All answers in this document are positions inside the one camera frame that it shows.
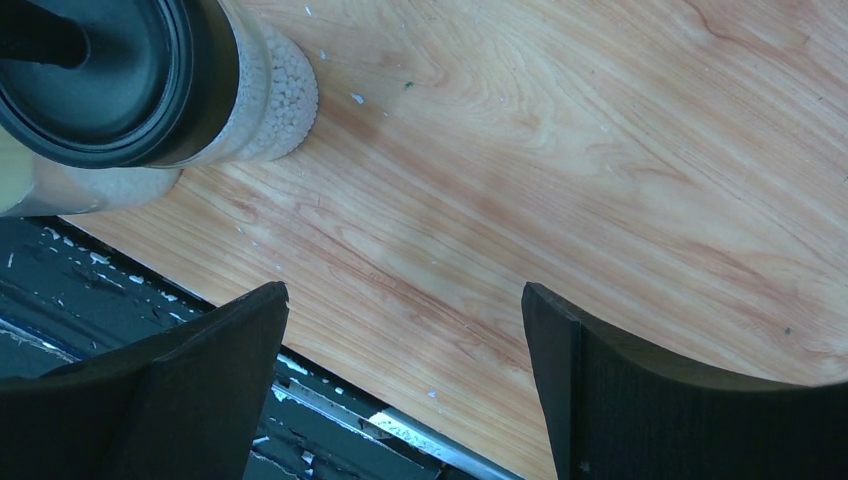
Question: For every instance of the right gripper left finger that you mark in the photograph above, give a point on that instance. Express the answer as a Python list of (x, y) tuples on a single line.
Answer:
[(181, 404)]

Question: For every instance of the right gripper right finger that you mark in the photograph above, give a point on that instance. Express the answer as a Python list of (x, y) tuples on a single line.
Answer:
[(617, 406)]

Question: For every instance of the yellow lid spice jar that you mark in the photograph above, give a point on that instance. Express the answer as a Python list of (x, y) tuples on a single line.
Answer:
[(33, 186)]

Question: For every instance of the black lid grinder jar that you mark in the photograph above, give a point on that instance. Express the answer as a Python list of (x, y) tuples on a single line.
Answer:
[(159, 84)]

